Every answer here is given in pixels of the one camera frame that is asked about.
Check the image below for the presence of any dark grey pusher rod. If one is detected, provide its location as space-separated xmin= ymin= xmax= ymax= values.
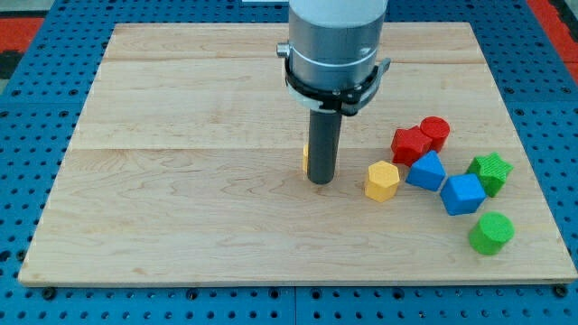
xmin=307 ymin=111 xmax=341 ymax=185

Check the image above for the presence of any black clamp bracket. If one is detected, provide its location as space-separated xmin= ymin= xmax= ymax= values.
xmin=284 ymin=58 xmax=392 ymax=116

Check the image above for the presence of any blue triangle block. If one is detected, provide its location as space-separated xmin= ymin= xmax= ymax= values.
xmin=406 ymin=151 xmax=447 ymax=191

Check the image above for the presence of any blue cube block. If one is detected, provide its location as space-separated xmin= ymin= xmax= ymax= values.
xmin=440 ymin=173 xmax=486 ymax=216

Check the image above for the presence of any red star block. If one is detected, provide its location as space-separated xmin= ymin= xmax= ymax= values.
xmin=390 ymin=125 xmax=433 ymax=167

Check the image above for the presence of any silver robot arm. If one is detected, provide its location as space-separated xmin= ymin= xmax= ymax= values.
xmin=277 ymin=0 xmax=387 ymax=90

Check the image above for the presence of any wooden board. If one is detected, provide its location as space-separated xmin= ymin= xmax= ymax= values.
xmin=18 ymin=23 xmax=577 ymax=287

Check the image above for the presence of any yellow hexagon block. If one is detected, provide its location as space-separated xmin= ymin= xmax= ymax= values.
xmin=364 ymin=161 xmax=400 ymax=202

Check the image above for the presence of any green cylinder block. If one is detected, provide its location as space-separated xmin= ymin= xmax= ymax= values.
xmin=468 ymin=211 xmax=516 ymax=255

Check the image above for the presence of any red cylinder block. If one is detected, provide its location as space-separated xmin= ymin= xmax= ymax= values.
xmin=419 ymin=116 xmax=451 ymax=153

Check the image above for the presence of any green star block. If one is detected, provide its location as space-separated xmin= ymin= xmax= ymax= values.
xmin=466 ymin=152 xmax=514 ymax=198

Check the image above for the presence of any yellow heart block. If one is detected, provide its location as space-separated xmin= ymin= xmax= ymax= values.
xmin=302 ymin=144 xmax=309 ymax=174

